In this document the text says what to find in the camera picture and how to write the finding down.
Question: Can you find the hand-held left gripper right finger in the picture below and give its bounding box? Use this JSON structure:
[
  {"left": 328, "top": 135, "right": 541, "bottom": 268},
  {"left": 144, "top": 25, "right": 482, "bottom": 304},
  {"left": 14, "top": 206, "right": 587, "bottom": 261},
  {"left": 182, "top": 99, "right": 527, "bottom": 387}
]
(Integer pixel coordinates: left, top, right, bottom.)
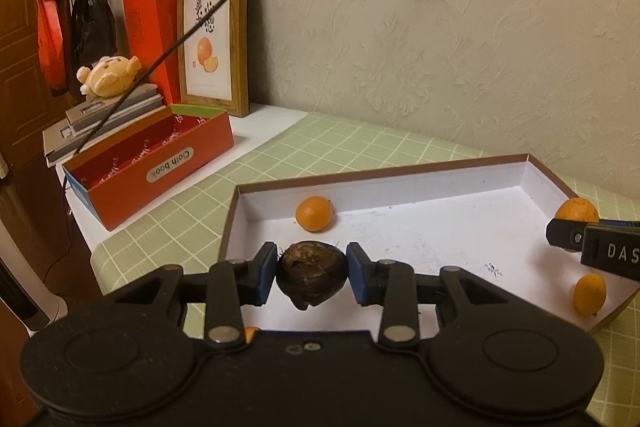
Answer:
[{"left": 346, "top": 243, "right": 506, "bottom": 353}]

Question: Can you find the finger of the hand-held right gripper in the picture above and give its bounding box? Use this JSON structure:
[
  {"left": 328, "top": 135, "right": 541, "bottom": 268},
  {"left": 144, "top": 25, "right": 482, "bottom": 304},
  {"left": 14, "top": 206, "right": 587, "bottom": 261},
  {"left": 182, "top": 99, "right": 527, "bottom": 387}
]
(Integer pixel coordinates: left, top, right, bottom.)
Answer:
[{"left": 546, "top": 219, "right": 599, "bottom": 253}]

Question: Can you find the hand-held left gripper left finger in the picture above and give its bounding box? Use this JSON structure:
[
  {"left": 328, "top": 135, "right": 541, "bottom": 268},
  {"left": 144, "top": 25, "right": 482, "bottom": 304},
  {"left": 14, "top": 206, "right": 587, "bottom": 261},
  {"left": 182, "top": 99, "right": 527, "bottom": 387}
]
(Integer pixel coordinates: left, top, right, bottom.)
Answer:
[{"left": 107, "top": 243, "right": 278, "bottom": 350}]

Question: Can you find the orange kumquat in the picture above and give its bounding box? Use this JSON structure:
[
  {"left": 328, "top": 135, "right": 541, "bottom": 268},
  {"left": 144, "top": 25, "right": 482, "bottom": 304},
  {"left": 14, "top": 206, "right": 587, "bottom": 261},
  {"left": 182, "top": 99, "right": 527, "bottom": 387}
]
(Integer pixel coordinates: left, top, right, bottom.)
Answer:
[
  {"left": 295, "top": 196, "right": 334, "bottom": 233},
  {"left": 555, "top": 198, "right": 600, "bottom": 224},
  {"left": 573, "top": 273, "right": 608, "bottom": 315}
]

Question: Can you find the dark brown water chestnut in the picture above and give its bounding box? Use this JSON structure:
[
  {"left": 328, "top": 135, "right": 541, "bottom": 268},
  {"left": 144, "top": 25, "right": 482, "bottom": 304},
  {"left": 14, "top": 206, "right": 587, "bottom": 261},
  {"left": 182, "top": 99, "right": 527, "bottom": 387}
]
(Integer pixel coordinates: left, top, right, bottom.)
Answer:
[{"left": 276, "top": 242, "right": 348, "bottom": 312}]

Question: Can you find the brown box with white inside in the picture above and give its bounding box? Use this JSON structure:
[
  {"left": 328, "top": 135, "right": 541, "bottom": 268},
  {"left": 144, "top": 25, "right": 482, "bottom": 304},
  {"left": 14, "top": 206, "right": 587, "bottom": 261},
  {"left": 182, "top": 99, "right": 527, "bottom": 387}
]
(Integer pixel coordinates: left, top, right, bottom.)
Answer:
[{"left": 218, "top": 153, "right": 640, "bottom": 343}]

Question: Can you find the green checked tablecloth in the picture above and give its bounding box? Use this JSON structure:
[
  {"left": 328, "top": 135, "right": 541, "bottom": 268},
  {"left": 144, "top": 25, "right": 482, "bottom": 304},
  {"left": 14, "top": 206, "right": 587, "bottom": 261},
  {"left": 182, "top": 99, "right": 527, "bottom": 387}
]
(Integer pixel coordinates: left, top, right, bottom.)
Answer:
[{"left": 90, "top": 114, "right": 640, "bottom": 427}]

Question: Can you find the red open cardboard box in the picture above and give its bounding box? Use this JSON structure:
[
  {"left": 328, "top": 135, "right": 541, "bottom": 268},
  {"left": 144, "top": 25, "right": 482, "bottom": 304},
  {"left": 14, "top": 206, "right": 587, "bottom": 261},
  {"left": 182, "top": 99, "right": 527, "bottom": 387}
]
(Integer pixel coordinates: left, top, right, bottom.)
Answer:
[{"left": 62, "top": 103, "right": 235, "bottom": 232}]

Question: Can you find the small grey book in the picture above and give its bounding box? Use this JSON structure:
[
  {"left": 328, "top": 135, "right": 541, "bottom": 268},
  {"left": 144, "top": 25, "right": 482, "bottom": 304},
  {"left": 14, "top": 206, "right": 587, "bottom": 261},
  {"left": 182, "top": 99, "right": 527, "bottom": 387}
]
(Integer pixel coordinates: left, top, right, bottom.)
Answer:
[{"left": 65, "top": 82, "right": 164, "bottom": 130}]

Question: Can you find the stack of grey books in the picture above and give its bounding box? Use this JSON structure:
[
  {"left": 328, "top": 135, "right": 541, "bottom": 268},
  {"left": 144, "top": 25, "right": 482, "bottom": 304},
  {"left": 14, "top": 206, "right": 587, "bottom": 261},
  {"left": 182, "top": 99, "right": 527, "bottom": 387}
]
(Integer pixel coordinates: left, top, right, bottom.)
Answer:
[{"left": 42, "top": 99, "right": 169, "bottom": 168}]

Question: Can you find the white tower heater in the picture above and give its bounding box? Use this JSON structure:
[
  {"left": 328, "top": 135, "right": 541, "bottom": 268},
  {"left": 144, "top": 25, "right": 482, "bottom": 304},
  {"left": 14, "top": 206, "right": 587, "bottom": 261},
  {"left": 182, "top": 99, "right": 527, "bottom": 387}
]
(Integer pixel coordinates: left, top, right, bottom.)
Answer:
[{"left": 0, "top": 222, "right": 69, "bottom": 339}]

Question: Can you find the yellow plush toy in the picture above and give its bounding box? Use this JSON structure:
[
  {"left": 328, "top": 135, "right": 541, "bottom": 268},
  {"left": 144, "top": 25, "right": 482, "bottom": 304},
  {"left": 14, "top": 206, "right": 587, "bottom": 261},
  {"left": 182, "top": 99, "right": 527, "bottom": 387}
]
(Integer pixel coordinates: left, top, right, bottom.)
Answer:
[{"left": 77, "top": 55, "right": 144, "bottom": 99}]

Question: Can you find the red paper envelope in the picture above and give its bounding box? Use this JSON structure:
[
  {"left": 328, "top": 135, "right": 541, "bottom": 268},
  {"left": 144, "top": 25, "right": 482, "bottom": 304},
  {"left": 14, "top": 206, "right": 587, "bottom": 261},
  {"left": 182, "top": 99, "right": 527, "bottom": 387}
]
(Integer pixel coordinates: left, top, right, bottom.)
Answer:
[{"left": 123, "top": 0, "right": 181, "bottom": 106}]

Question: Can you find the black bag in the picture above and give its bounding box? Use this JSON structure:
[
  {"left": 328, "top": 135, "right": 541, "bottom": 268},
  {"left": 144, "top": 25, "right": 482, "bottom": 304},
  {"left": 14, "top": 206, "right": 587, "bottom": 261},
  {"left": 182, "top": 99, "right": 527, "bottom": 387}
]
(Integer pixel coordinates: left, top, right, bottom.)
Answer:
[{"left": 69, "top": 0, "right": 119, "bottom": 74}]

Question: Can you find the red bag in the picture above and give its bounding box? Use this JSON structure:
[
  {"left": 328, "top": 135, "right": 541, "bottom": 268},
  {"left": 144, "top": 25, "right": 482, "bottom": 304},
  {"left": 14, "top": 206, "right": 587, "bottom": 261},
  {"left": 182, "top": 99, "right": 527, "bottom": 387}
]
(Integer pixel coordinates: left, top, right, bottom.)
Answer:
[{"left": 36, "top": 0, "right": 69, "bottom": 96}]

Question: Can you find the brown wooden door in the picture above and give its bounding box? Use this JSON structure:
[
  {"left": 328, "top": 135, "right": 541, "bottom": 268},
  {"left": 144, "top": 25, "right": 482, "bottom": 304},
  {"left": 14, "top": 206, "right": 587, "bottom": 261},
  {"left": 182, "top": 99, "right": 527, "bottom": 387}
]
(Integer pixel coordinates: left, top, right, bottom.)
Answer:
[{"left": 0, "top": 0, "right": 68, "bottom": 170}]

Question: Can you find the wooden picture frame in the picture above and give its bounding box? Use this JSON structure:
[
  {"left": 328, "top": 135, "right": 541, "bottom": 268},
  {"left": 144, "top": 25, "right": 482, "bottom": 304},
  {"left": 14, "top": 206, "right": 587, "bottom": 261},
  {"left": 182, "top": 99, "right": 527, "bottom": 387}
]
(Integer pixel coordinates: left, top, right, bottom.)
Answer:
[{"left": 177, "top": 0, "right": 250, "bottom": 118}]

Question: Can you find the black power cable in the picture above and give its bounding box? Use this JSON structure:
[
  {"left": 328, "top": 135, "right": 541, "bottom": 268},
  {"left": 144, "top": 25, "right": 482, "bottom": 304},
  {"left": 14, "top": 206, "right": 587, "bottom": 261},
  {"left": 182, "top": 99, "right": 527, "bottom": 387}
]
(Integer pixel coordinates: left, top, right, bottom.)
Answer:
[{"left": 61, "top": 0, "right": 338, "bottom": 220}]

